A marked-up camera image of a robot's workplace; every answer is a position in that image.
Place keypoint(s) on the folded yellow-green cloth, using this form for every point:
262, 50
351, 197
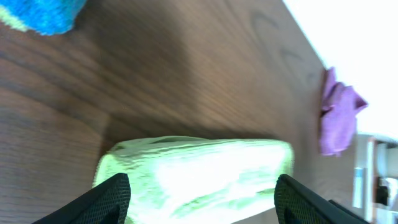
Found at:
12, 21

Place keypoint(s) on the folded blue cloth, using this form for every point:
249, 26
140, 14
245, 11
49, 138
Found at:
46, 17

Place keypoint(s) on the crumpled purple cloth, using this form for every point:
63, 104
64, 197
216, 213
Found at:
340, 105

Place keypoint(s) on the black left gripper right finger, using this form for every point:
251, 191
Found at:
296, 204

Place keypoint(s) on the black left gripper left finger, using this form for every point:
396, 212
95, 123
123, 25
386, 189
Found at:
108, 202

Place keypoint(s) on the light green microfiber cloth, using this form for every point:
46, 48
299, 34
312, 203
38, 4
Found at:
180, 179

